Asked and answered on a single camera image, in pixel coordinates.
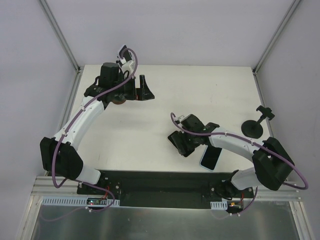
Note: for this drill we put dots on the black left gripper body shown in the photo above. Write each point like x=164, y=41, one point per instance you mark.
x=136, y=90

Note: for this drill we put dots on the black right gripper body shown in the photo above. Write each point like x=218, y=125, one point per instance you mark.
x=182, y=141

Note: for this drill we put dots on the phone stand with wooden base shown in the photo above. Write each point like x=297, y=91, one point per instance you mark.
x=117, y=100

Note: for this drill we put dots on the phone with blue case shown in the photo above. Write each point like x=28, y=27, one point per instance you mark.
x=210, y=157

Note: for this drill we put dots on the black round-base phone stand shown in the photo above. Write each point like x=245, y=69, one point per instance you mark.
x=253, y=128

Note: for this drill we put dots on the phone with cream case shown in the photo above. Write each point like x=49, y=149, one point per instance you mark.
x=170, y=139

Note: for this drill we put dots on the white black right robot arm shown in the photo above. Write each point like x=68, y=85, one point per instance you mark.
x=271, y=163

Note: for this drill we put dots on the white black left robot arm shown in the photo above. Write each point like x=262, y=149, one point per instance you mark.
x=115, y=84

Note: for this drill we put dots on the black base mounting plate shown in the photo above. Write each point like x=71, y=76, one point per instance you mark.
x=151, y=189

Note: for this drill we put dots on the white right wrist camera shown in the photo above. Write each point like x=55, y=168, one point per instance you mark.
x=178, y=119

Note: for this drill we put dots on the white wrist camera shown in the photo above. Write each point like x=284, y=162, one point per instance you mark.
x=126, y=65
x=178, y=119

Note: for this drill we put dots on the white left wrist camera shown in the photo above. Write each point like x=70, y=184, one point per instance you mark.
x=126, y=65

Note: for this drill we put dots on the aluminium corner frame post left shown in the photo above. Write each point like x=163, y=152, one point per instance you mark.
x=59, y=34

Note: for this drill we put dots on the aluminium corner frame post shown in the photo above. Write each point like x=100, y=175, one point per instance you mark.
x=293, y=7
x=59, y=34

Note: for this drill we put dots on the aluminium corner frame post right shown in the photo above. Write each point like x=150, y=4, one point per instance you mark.
x=293, y=7

